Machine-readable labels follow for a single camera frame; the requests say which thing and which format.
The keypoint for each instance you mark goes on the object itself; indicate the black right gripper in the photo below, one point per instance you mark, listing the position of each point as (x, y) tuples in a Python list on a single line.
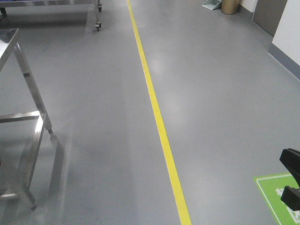
[(290, 158)]

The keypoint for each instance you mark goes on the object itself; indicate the gold trash bin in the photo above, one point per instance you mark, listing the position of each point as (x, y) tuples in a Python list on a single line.
[(230, 7)]

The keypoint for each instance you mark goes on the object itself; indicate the steel table frame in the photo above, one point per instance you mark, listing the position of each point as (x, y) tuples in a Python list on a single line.
[(19, 182)]

